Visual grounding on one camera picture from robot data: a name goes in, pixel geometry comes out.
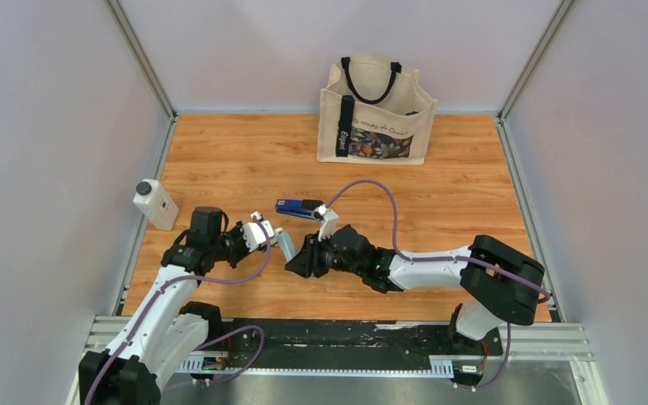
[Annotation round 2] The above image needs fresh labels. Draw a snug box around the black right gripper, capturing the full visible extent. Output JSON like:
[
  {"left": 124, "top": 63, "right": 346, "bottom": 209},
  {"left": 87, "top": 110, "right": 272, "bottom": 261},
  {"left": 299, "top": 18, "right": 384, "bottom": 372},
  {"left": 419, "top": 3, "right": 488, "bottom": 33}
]
[{"left": 285, "top": 231, "right": 365, "bottom": 279}]

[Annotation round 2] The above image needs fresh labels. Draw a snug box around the blue black stapler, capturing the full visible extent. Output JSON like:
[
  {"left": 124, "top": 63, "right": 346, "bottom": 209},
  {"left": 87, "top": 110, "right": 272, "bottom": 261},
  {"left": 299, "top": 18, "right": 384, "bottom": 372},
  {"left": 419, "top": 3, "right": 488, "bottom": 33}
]
[{"left": 275, "top": 198, "right": 324, "bottom": 220}]

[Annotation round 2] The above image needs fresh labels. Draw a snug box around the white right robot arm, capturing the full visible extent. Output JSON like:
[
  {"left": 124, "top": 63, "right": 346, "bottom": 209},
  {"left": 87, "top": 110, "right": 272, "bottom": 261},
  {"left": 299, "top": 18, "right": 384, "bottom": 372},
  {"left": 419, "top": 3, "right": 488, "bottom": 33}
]
[{"left": 285, "top": 225, "right": 549, "bottom": 354}]

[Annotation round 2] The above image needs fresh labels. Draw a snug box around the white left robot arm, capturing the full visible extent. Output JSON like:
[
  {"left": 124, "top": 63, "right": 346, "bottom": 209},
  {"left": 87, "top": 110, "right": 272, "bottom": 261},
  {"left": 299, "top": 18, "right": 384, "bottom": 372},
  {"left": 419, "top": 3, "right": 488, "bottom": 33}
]
[{"left": 78, "top": 207, "right": 277, "bottom": 404}]

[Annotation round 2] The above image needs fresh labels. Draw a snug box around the light blue white tube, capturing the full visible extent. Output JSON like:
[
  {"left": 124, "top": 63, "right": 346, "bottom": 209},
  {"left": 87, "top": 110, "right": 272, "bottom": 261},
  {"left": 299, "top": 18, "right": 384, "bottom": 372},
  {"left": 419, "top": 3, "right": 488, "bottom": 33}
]
[{"left": 275, "top": 227, "right": 298, "bottom": 263}]

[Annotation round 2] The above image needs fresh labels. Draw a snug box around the white bottle black cap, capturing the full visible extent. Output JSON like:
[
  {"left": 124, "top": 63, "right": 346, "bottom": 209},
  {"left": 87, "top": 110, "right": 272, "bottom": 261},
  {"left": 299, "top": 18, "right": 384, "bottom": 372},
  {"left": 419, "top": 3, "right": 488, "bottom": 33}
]
[{"left": 132, "top": 179, "right": 180, "bottom": 231}]

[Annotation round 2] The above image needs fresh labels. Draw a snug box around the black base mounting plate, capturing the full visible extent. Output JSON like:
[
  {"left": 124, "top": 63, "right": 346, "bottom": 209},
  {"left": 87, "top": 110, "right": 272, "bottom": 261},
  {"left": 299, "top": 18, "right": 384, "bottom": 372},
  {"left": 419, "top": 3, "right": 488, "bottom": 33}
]
[{"left": 209, "top": 318, "right": 504, "bottom": 371}]

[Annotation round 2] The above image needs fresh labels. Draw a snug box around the beige canvas tote bag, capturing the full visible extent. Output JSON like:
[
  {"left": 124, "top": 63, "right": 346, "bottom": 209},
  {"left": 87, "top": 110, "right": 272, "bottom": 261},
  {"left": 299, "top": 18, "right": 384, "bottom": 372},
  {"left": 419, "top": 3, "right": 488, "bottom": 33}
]
[{"left": 316, "top": 54, "right": 438, "bottom": 165}]

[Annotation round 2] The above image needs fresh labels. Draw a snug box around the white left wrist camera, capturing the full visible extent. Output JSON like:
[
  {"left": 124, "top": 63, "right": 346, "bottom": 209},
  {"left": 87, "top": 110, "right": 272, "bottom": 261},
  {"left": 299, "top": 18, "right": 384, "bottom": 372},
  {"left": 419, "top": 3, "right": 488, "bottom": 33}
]
[{"left": 242, "top": 211, "right": 277, "bottom": 252}]

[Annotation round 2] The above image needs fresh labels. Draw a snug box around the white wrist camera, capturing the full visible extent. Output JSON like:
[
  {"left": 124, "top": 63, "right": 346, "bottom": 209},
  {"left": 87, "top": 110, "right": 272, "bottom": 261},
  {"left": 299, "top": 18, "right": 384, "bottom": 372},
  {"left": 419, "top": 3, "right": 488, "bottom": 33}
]
[
  {"left": 313, "top": 204, "right": 339, "bottom": 241},
  {"left": 242, "top": 211, "right": 277, "bottom": 252}
]

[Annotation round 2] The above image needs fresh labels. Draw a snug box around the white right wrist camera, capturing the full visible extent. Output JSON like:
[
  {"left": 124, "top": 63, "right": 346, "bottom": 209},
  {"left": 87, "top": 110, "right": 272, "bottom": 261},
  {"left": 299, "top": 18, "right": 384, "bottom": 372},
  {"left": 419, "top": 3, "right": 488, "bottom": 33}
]
[{"left": 313, "top": 204, "right": 339, "bottom": 241}]

